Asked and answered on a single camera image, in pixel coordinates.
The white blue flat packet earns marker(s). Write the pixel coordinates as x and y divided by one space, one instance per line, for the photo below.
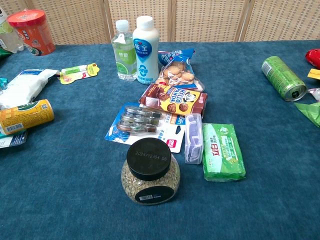
11 140

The red snack bag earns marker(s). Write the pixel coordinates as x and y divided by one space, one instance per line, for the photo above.
313 57

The white plastic bag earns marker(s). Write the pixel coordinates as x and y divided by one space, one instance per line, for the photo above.
23 86

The white yogurt drink bottle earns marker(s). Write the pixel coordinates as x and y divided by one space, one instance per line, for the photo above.
146 52

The clear candy wrapper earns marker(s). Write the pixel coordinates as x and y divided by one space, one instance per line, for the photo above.
315 93

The glass jar with black lid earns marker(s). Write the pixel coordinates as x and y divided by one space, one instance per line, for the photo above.
150 172

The blue tablecloth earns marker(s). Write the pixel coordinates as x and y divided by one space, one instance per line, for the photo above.
75 190

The clear lime drink bottle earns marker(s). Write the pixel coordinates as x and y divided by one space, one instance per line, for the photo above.
7 35

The teal packet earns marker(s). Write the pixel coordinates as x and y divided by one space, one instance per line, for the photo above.
2 83

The yellow packet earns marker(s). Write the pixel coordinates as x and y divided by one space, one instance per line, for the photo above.
314 74

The green soda can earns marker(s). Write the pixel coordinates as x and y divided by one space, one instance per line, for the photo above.
283 78

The green label water bottle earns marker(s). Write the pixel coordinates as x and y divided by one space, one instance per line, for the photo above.
123 56

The yellow drink can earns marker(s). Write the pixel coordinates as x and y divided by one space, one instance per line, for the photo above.
23 116

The orange instant noodle cup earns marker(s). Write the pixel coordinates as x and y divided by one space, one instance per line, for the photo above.
33 33

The lip balm blister card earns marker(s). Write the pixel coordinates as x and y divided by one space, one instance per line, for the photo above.
80 72

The brown Hello Panda box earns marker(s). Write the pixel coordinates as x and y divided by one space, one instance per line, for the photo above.
175 98

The toothbrush blister pack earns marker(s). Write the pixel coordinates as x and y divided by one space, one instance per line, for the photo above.
147 127

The dark green snack bag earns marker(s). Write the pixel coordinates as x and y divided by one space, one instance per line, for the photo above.
3 55

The green soap bar pack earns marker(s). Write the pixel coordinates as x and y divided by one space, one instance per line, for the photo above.
221 152

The clear plastic floss box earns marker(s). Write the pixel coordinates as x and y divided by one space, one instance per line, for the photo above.
193 137

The woven folding screen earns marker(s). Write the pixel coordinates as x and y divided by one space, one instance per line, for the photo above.
200 20

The blue cookie bag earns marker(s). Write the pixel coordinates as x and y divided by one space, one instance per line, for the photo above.
178 68

